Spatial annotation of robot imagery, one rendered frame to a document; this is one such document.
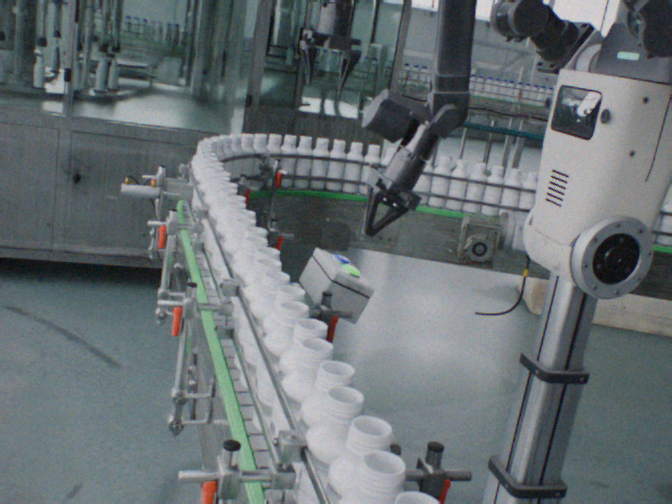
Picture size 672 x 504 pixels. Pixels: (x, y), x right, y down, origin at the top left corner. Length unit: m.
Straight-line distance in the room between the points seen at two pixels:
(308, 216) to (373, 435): 1.93
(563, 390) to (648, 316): 3.81
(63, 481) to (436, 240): 1.44
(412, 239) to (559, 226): 1.21
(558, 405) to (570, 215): 0.39
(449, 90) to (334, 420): 0.65
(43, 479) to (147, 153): 1.99
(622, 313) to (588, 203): 3.92
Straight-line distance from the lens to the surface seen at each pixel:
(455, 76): 1.23
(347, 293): 1.29
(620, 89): 1.42
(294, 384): 0.85
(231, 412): 1.05
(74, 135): 4.20
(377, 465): 0.67
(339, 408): 0.73
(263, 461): 0.95
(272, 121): 6.20
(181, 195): 1.94
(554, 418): 1.63
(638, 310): 5.36
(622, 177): 1.44
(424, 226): 2.63
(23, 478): 2.77
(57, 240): 4.32
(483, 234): 2.54
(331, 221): 2.61
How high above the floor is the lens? 1.48
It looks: 15 degrees down
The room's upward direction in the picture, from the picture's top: 9 degrees clockwise
